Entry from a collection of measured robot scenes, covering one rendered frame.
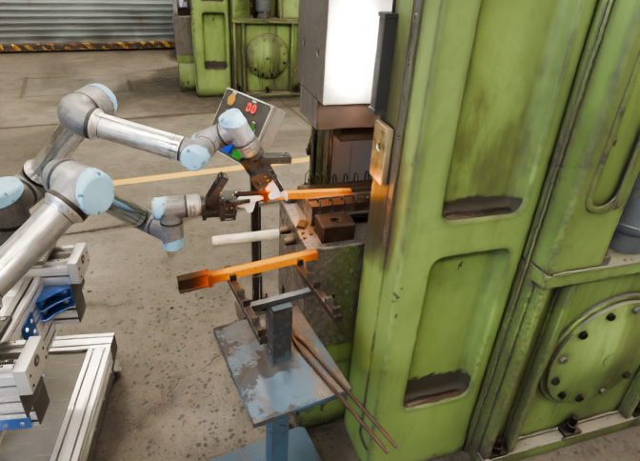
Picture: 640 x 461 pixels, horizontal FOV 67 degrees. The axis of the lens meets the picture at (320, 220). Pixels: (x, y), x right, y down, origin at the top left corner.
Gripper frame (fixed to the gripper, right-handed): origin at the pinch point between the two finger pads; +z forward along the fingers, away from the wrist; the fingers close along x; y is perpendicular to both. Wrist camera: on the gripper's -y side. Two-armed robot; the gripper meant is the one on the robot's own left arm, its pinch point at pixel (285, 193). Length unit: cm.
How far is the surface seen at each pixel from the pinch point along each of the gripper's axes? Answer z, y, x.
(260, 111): -13.3, -7.9, -46.6
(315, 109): -24.5, -22.3, 6.2
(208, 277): -10.2, 29.8, 35.8
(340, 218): 10.3, -11.9, 15.3
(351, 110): -18.6, -32.3, 7.8
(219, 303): 79, 66, -70
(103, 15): -20, 122, -782
